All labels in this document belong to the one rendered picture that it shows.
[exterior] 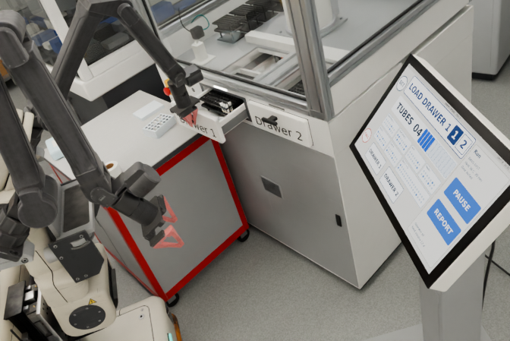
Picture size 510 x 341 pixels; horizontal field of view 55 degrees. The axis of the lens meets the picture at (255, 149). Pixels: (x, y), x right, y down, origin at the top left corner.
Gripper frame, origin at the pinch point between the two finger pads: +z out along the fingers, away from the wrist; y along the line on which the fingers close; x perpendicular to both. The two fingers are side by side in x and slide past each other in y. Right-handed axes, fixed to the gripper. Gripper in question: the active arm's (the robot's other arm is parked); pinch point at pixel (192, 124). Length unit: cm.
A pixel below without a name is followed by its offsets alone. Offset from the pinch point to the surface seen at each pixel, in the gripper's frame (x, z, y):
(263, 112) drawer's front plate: -22.8, -1.4, 17.1
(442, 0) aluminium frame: -51, -14, 90
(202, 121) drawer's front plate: -2.3, 0.3, 3.0
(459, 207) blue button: -109, -20, -6
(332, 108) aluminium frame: -52, -9, 22
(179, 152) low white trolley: 12.8, 16.2, -4.2
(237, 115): -9.8, 2.6, 14.3
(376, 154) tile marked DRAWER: -79, -12, 7
